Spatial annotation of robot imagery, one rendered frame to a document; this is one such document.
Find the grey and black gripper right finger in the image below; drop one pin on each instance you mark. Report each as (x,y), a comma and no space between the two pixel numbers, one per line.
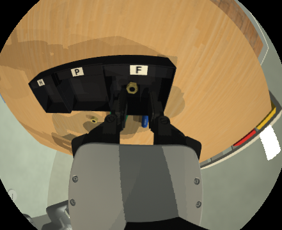
(163,131)

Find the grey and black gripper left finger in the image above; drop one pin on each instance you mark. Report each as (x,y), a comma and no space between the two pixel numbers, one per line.
(110,129)

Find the blue aa battery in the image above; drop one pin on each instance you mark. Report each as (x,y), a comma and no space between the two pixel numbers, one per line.
(144,123)

